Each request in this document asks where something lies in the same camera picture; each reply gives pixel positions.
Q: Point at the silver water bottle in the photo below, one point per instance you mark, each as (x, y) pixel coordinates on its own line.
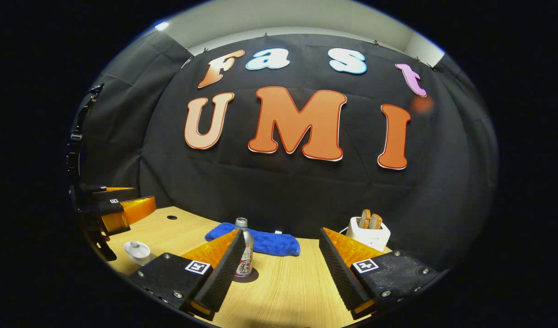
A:
(245, 259)

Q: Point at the white toaster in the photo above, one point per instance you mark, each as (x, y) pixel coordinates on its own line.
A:
(370, 240)

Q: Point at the ceiling light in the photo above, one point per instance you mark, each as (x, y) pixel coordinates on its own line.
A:
(161, 26)

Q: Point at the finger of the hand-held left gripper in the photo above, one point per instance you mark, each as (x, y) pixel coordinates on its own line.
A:
(110, 193)
(133, 209)

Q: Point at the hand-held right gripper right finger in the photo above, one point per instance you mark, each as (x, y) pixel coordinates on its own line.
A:
(340, 278)

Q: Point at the dark round coaster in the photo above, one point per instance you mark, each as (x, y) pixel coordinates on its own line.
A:
(254, 276)

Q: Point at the brown bread slice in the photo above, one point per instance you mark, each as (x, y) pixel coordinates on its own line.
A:
(365, 219)
(376, 222)

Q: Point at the blue cloth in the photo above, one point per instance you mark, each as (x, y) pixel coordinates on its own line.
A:
(269, 243)

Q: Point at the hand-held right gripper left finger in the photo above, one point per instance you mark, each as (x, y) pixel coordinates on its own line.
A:
(224, 273)

